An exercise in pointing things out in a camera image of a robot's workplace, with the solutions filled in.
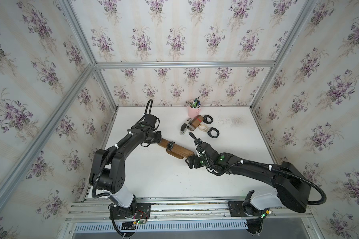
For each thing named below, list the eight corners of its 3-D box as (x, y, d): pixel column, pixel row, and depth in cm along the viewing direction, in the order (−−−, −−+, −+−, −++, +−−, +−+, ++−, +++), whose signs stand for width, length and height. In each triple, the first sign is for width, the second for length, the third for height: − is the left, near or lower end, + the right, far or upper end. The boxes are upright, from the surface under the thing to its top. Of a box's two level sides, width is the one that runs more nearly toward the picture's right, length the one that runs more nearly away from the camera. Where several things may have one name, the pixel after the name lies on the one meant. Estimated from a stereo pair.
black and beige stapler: (178, 133, 105) (178, 130, 102) (187, 119, 114) (187, 116, 111) (183, 135, 104) (183, 132, 101) (191, 121, 113) (191, 117, 110)
